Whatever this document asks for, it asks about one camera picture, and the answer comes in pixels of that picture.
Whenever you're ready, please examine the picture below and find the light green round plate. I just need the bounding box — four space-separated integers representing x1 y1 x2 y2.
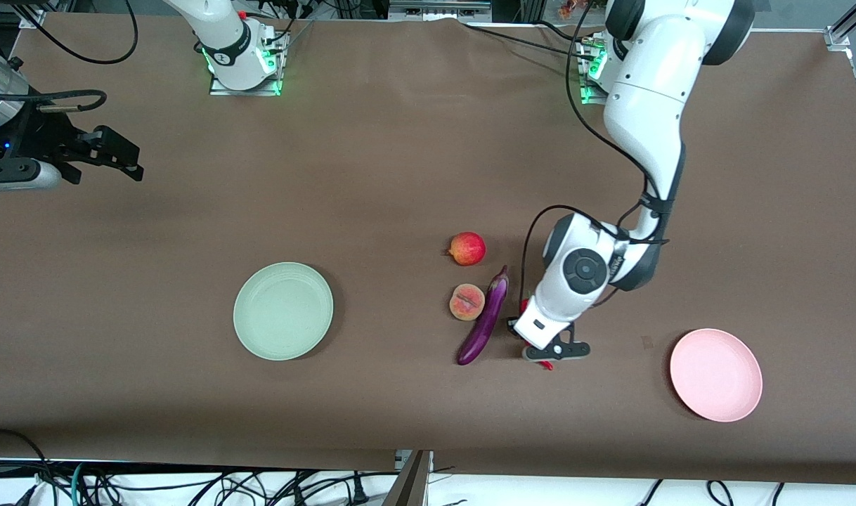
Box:
233 261 335 362

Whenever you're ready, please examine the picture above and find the pink round plate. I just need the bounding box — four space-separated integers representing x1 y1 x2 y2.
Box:
670 328 763 423

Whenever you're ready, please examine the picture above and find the purple eggplant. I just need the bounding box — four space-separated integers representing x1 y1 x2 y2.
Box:
457 265 510 366

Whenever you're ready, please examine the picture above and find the teal cable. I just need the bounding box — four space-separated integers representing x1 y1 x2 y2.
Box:
68 462 89 506

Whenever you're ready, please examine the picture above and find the red pomegranate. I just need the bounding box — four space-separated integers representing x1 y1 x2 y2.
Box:
448 232 486 266

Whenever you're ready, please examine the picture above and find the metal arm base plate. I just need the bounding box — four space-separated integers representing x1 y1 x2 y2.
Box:
577 35 611 106
209 69 284 97

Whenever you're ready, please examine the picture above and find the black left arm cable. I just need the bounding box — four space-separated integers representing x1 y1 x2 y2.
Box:
521 0 671 310

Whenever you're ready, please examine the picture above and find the grey equipment box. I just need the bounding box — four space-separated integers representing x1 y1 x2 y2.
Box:
388 0 493 22

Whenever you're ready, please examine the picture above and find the brown table cover sheet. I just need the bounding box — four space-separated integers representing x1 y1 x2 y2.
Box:
0 13 856 486

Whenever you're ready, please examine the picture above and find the red chili pepper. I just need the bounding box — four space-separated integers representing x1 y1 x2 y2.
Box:
520 298 555 371

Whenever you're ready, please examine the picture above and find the black cable with metal plug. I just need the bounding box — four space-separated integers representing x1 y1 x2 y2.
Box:
0 88 108 113

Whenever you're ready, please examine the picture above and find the pink yellow peach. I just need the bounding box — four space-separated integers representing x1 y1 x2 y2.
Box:
448 283 486 322

